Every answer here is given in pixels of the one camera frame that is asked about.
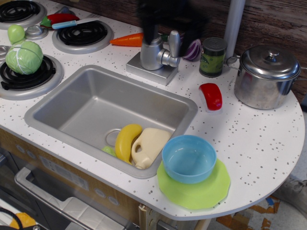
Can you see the orange toy carrot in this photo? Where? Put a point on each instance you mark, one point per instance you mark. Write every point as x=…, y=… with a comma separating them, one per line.
x=133, y=40

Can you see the blue plastic bowl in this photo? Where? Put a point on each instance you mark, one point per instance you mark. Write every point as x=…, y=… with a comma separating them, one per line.
x=188, y=159

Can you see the toy oven door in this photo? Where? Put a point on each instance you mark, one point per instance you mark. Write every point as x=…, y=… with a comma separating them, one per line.
x=63, y=210

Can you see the silver stove knob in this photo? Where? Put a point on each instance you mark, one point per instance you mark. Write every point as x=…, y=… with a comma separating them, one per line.
x=35, y=32

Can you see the steel pot lid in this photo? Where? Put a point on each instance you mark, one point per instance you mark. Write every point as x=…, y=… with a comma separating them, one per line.
x=270, y=62

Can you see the green toy can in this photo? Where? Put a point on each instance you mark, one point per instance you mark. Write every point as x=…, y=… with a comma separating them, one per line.
x=212, y=58

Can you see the small green toy vegetable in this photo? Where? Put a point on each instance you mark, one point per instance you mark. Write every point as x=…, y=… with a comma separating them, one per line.
x=109, y=150

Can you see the beige toy jug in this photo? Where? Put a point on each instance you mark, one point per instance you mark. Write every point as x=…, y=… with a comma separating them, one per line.
x=148, y=145

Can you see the yellow toy banana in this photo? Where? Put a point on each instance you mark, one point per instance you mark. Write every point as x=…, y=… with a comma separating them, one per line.
x=125, y=140

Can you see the back right stove burner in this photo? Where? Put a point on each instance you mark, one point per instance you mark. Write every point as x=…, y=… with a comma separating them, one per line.
x=84, y=38

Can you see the green toy cabbage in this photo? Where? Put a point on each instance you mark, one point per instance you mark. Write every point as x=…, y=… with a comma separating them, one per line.
x=24, y=57

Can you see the steel cooking pot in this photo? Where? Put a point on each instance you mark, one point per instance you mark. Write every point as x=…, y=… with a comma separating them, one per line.
x=260, y=93

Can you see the red toy sushi piece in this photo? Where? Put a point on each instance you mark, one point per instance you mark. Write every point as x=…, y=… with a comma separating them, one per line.
x=211, y=97

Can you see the front left stove burner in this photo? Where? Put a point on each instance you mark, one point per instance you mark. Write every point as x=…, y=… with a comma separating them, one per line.
x=15, y=86

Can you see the red toy pepper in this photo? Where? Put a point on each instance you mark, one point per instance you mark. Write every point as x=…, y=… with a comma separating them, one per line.
x=49, y=20

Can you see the stove burner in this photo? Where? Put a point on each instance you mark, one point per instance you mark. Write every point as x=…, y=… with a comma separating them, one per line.
x=84, y=38
x=15, y=86
x=21, y=12

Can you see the grey vertical pole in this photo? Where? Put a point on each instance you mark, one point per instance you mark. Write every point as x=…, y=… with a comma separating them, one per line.
x=232, y=25

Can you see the green plastic plate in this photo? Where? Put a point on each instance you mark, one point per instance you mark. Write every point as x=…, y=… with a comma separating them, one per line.
x=205, y=194

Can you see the light green toy fruit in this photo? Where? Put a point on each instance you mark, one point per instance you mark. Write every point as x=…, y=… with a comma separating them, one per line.
x=16, y=33

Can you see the silver toy sink basin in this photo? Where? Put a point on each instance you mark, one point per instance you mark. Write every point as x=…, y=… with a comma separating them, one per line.
x=89, y=108

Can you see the silver toy faucet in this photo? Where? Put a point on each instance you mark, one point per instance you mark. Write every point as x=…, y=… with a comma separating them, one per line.
x=156, y=63

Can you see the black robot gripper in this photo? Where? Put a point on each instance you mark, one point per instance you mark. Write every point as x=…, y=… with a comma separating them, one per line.
x=172, y=13

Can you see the yellow object on floor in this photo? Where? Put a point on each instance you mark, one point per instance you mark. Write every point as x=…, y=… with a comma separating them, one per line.
x=25, y=219

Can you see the blue handled toy knife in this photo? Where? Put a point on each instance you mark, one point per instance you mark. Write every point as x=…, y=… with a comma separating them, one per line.
x=72, y=23

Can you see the purple striped toy onion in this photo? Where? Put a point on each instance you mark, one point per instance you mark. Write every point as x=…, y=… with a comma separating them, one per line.
x=193, y=51

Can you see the back left stove burner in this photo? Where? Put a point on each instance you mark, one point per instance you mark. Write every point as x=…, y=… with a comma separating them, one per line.
x=21, y=12

